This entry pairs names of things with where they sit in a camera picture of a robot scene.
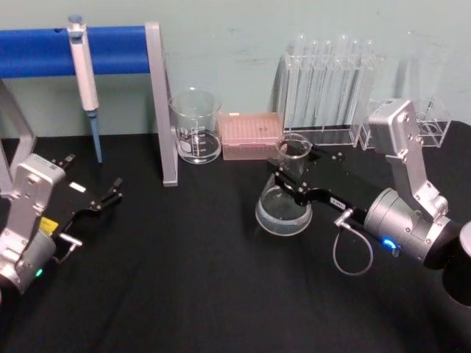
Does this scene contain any clear glass beaker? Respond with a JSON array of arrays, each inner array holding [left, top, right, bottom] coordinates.
[[168, 87, 224, 165]]

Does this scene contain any pink pipette tip box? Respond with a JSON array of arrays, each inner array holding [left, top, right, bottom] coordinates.
[[219, 112, 285, 161]]

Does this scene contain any tall clear glass cylinder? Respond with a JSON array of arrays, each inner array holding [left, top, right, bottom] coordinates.
[[395, 31, 442, 122]]

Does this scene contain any black table cloth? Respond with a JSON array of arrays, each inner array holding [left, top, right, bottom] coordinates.
[[0, 120, 471, 353]]

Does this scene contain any clear glass test tube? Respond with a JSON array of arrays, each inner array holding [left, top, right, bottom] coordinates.
[[319, 39, 333, 128], [308, 39, 321, 128], [347, 39, 361, 128], [360, 39, 375, 126], [335, 34, 350, 128], [297, 33, 310, 128]]

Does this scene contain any white pipette with blue tip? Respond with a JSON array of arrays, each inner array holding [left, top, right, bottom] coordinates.
[[67, 14, 105, 164]]

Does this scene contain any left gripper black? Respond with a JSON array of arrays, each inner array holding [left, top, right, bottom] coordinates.
[[38, 154, 124, 238]]

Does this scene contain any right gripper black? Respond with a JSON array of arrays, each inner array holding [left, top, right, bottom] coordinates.
[[267, 145, 389, 224]]

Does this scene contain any small clear acrylic holder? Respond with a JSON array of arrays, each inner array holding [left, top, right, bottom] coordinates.
[[358, 97, 453, 150]]

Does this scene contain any blue and grey pipette stand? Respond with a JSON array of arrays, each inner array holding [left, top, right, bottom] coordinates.
[[0, 21, 180, 202]]

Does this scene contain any clear glass conical flask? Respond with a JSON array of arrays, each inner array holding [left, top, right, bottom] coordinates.
[[255, 132, 315, 237]]

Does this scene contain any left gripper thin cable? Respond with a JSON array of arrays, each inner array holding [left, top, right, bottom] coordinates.
[[52, 232, 84, 264]]

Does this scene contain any right gripper thin grey cable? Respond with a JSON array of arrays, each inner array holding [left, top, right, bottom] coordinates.
[[332, 207, 375, 277]]

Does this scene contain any clear acrylic test tube rack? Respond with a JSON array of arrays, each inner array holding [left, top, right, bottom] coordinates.
[[281, 51, 380, 149]]

